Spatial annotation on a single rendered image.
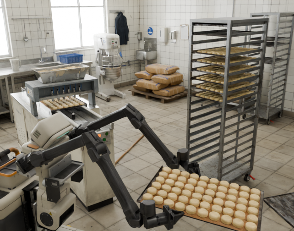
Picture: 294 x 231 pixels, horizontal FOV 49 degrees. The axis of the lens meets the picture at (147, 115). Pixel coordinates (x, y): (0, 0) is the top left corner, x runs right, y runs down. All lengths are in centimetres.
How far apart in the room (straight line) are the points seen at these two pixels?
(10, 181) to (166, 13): 620
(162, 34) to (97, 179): 514
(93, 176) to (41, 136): 132
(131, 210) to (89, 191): 172
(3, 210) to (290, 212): 259
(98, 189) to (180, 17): 511
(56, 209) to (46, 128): 55
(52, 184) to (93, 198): 132
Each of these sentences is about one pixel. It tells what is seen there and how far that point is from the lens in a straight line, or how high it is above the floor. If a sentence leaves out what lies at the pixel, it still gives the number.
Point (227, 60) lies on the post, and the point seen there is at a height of 146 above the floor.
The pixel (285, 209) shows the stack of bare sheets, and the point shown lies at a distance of 360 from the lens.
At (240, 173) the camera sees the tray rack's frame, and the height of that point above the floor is 15.
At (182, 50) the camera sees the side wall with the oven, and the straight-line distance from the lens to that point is 755.
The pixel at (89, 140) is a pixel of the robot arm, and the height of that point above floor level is 134.
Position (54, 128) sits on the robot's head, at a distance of 196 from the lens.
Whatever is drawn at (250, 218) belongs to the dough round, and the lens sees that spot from 168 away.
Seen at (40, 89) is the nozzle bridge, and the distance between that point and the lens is 357.
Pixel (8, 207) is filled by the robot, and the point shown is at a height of 76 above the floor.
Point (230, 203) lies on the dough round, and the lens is 174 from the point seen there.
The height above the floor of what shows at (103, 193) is 17.
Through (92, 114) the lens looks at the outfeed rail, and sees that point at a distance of 341.
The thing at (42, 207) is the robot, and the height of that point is 74.
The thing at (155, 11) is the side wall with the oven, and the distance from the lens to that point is 806.
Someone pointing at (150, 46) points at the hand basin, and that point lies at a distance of 823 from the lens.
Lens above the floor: 194
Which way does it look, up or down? 19 degrees down
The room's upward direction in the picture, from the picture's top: 1 degrees counter-clockwise
